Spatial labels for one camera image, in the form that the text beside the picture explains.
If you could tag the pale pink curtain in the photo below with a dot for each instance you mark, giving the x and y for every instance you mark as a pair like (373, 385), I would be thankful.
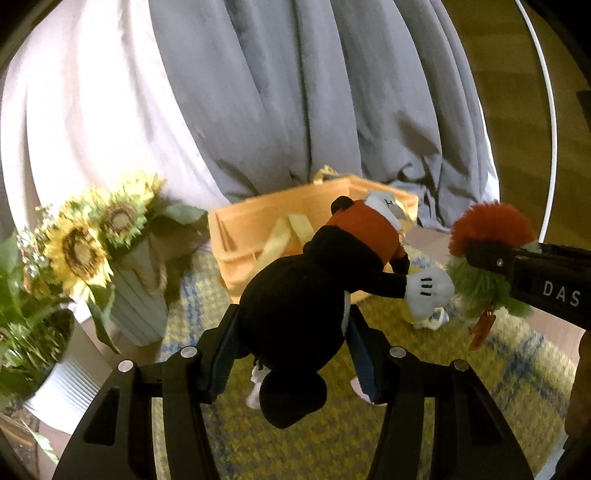
(86, 101)

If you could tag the sunflower bouquet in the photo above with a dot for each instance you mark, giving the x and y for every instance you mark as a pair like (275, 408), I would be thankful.
(74, 246)

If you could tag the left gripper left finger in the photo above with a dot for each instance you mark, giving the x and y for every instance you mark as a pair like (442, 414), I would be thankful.
(194, 376)

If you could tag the orange plastic storage crate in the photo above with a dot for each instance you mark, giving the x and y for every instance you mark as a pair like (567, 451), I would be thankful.
(248, 236)

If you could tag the white flower pot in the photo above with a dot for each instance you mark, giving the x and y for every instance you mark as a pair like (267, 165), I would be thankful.
(64, 397)

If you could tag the right human hand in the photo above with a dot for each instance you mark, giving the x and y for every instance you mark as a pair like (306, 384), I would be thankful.
(578, 415)

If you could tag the green leafy plant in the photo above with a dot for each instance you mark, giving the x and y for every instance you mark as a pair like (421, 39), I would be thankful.
(36, 328)

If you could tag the red green fuzzy plush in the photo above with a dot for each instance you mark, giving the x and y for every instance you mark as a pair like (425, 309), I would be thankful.
(480, 293)

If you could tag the black mouse plush toy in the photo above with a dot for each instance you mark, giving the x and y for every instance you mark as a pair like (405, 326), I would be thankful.
(294, 313)

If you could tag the grey curtain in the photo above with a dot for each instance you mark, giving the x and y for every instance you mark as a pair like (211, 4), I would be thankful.
(272, 91)

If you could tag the small pastel plush toy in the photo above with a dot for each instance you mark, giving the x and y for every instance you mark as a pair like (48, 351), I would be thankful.
(439, 318)

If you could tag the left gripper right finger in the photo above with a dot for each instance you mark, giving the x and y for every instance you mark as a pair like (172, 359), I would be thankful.
(398, 379)

